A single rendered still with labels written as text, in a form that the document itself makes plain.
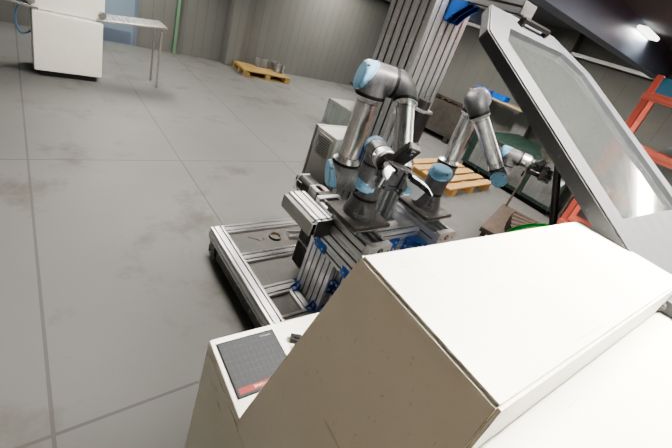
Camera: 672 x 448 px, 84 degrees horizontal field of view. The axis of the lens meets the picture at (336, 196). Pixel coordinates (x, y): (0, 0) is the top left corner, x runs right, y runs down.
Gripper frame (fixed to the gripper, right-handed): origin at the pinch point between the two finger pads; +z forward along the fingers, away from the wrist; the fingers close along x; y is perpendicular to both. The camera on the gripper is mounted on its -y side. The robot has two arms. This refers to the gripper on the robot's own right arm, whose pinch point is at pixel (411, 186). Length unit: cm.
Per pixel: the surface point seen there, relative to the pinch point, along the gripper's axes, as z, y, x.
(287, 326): 8, 50, 16
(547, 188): -357, 48, -440
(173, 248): -144, 154, 50
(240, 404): 32, 52, 29
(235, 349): 17, 52, 31
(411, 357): 59, -1, 26
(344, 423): 56, 17, 25
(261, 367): 22, 51, 24
